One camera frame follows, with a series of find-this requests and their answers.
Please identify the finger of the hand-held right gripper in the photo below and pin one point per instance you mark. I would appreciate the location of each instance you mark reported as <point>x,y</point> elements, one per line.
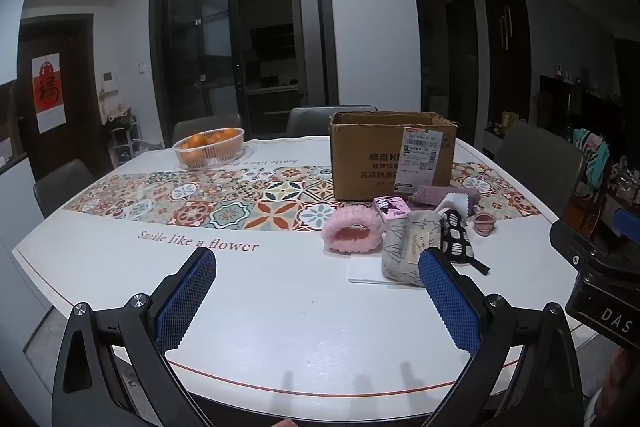
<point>575,244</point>
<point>629,219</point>

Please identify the red and white wall calendar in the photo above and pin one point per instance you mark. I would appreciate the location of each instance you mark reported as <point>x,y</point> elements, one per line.
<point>48,92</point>

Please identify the small pink cup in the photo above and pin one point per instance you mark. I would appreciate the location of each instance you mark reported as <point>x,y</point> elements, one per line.
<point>483,225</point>

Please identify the pink fluffy headband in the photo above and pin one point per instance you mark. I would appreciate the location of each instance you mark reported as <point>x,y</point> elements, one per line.
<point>332,227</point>

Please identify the pink tissue pack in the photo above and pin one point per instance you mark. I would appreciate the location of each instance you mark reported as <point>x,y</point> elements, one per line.
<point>391,207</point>

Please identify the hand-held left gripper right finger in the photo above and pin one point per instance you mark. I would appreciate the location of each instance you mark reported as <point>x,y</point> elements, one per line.
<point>450,302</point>

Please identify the white wall intercom panel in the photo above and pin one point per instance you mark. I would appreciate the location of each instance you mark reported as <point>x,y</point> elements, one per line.
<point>109,81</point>

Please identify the black framed sliding glass door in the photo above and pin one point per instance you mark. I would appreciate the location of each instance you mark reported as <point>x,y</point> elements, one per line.
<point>220,32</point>

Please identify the white plastic fruit basket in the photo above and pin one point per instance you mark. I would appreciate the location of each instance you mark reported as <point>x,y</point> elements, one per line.
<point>210,154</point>

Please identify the silver refrigerator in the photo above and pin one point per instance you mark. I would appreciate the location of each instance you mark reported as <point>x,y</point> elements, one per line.
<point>305,37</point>

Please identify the black and white pouch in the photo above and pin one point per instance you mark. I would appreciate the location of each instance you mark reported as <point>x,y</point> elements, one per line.
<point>457,237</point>

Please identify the person's right hand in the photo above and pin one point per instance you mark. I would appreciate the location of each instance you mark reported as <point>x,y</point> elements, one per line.
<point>625,377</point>

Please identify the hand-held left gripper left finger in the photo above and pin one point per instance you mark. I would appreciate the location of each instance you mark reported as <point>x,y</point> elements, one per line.
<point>185,302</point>

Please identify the orange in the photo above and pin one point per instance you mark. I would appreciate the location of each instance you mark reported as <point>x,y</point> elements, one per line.
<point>230,134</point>
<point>212,138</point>
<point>192,141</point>

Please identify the white flat mat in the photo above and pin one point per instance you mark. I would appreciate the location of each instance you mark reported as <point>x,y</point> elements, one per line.
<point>365,272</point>

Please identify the small storage rack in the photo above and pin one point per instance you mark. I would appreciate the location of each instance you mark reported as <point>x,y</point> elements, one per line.
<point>122,137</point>

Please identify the brown cardboard box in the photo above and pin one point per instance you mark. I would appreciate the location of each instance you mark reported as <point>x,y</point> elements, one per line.
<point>365,157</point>

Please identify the dark wooden door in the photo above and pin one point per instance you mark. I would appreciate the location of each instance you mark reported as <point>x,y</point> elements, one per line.
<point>75,72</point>

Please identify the grey dining chair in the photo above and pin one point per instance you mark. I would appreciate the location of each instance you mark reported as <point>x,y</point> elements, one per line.
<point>540,167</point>
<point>62,187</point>
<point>320,122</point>
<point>205,127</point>

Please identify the teal patterned clothing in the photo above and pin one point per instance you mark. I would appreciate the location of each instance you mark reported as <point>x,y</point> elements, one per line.
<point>592,157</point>

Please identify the white light switch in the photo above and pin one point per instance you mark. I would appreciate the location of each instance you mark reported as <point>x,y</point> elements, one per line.
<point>141,68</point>

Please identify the dark television cabinet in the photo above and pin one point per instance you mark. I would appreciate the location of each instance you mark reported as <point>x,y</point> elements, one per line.
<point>575,102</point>

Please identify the beige patterned pouch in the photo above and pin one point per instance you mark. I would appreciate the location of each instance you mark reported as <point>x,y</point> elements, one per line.
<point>405,242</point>

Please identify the white zigzag-edged cloth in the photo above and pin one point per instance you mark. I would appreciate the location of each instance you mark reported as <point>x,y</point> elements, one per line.
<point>452,202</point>

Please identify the purple towel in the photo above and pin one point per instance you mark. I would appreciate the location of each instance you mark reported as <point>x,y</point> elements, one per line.
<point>425,196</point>

